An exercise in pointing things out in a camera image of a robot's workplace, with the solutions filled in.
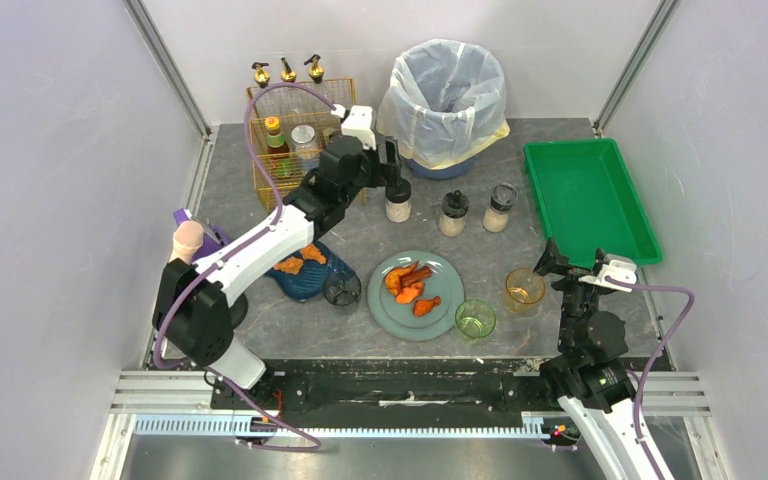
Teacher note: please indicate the green glass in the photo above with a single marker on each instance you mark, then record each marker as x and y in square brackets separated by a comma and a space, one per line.
[475, 318]

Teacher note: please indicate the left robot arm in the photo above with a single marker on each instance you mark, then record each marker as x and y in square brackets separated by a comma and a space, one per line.
[193, 309]

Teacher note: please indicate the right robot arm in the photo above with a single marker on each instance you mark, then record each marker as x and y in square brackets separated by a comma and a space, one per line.
[587, 378]

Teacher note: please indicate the red sauce bottle green label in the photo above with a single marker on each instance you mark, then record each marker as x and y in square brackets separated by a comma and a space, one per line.
[279, 153]

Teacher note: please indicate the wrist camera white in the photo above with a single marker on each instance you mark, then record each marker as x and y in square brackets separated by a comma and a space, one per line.
[357, 121]
[619, 275]

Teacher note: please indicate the green plastic tray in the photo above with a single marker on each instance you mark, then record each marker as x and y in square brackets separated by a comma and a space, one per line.
[586, 200]

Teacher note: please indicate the clear oil bottle gold spout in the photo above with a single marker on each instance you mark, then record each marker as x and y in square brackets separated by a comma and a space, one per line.
[267, 105]

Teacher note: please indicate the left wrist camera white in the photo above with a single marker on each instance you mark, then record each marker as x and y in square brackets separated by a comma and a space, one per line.
[357, 121]

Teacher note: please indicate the blue ribbed dish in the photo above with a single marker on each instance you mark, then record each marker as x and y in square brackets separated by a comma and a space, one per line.
[309, 282]

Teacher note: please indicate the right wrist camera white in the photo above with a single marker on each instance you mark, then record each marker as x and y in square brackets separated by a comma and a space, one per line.
[619, 275]

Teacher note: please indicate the brown-sauce bottle gold spout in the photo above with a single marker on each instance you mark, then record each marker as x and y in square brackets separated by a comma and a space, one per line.
[291, 101]

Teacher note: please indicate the amber glass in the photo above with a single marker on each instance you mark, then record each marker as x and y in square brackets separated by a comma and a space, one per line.
[523, 290]

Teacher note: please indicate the purple box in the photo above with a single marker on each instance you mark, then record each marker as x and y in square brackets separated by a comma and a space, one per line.
[183, 214]

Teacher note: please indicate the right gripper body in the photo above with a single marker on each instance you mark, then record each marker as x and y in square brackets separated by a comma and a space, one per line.
[570, 273]

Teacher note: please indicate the yellow wire rack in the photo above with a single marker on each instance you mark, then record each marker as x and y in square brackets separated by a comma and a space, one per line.
[258, 136]

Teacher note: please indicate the small yellow oil bottle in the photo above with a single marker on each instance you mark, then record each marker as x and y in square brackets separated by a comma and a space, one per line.
[328, 134]

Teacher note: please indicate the black flip-cap spice jar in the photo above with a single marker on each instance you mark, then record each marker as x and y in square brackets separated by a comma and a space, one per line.
[454, 208]

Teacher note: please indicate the black cap spice jar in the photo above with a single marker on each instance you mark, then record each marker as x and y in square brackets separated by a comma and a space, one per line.
[398, 201]

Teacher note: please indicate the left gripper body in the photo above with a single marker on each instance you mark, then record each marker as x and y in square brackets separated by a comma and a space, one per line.
[380, 168]

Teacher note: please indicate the grey-green round plate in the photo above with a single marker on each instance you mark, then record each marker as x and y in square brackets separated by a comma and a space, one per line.
[398, 319]

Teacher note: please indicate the fried piece on blue dish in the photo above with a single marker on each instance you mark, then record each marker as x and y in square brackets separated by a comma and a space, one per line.
[313, 253]

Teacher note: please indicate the beige microphone on stand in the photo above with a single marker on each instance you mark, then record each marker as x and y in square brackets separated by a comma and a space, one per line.
[191, 241]

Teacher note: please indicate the bin with plastic liner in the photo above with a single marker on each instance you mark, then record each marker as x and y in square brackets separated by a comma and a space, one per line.
[444, 105]

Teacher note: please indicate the fried food on plate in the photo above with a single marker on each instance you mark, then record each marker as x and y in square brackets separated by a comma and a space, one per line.
[407, 286]

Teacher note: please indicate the dark smoky glass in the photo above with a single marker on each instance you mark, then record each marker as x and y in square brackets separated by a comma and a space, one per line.
[342, 290]

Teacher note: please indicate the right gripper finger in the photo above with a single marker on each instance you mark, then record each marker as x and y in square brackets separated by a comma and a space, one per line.
[602, 259]
[552, 261]

